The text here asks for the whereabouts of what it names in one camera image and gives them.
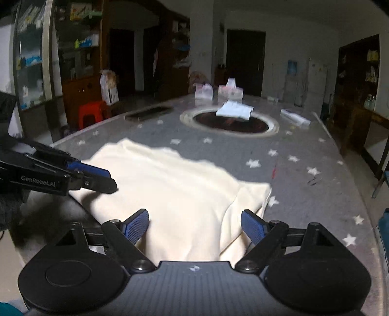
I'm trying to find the round table stove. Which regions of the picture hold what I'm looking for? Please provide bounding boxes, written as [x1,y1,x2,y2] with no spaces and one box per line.
[180,107,279,138]

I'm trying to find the dark wooden door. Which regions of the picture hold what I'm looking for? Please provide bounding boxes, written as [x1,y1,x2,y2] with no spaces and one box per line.
[226,29,266,97]

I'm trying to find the wooden wall shelf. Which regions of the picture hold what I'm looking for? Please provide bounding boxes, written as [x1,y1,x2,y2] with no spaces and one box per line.
[334,34,380,122]

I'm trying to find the wooden cabinet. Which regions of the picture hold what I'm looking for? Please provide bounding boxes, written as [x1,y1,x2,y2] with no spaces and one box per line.
[53,0,105,128]

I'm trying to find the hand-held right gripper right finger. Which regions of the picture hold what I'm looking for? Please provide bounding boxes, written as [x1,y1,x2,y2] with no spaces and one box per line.
[235,209,335,272]

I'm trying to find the white refrigerator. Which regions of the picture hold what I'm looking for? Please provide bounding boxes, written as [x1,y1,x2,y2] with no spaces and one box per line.
[307,58,329,114]

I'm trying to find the wooden shelf unit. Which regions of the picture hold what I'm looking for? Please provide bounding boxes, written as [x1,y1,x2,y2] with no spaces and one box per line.
[166,14,192,98]

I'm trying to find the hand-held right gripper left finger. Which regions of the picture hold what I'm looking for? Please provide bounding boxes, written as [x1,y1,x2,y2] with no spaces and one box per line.
[55,209,155,272]

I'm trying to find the white folded cloth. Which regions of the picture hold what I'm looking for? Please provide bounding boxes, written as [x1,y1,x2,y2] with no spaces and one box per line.
[216,101,254,120]

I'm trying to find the red plastic stool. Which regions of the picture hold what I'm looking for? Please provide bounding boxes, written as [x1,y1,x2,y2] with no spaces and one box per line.
[78,101,111,128]

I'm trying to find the white plastic packet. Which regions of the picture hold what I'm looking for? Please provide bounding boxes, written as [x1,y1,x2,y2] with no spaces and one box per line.
[280,109,311,127]

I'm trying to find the grey star-patterned tablecloth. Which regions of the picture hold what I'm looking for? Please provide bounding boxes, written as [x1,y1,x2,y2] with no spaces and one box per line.
[50,93,383,316]

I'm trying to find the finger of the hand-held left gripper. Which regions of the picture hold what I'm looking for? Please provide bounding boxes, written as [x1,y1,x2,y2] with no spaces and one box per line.
[65,160,112,180]
[69,173,118,195]

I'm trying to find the glass display cabinet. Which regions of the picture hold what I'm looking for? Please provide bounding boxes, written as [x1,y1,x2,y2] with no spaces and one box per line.
[14,0,57,111]

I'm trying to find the white printed bag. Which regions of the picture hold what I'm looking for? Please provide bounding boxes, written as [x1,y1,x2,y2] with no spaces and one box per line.
[100,70,120,105]

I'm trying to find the cream garment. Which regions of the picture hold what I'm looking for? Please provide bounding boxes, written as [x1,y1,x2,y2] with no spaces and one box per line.
[71,138,272,262]

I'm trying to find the wooden desk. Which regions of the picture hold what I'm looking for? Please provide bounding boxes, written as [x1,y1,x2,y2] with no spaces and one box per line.
[343,103,389,180]

